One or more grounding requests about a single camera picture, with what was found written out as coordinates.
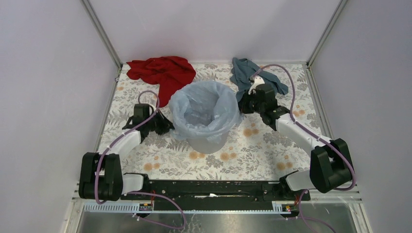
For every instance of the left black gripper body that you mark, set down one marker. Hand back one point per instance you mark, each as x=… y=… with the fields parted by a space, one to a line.
x=158 y=124

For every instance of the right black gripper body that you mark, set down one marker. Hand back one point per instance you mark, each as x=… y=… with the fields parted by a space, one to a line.
x=250 y=104

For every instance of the light blue plastic trash bag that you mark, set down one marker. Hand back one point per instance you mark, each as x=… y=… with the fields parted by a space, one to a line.
x=204 y=110

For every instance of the grey plastic trash bin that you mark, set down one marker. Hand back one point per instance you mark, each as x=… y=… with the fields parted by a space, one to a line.
x=208 y=142

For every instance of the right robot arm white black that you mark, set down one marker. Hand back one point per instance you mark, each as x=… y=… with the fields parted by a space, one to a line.
x=330 y=162

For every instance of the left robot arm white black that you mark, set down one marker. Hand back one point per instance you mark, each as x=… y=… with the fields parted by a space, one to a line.
x=101 y=176

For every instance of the blue-grey crumpled cloth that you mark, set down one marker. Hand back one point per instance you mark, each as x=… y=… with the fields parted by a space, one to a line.
x=244 y=71

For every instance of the floral patterned table mat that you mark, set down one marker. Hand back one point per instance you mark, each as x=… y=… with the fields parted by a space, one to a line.
x=253 y=151

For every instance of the red crumpled cloth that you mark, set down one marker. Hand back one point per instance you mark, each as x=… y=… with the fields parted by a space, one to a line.
x=171 y=73

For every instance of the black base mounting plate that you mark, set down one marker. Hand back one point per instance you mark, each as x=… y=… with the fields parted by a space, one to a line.
x=206 y=195

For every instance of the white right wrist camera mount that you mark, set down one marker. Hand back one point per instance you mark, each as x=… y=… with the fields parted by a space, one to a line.
x=256 y=81

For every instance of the white slotted cable duct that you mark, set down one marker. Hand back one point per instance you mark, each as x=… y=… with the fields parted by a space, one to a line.
x=138 y=208

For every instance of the aluminium frame post right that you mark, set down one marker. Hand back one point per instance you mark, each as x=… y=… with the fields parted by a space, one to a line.
x=335 y=16

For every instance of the aluminium frame post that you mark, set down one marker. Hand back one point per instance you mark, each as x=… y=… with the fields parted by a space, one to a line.
x=335 y=16
x=101 y=32

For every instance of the aluminium frame post left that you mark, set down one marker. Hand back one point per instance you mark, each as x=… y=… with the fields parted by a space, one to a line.
x=101 y=32

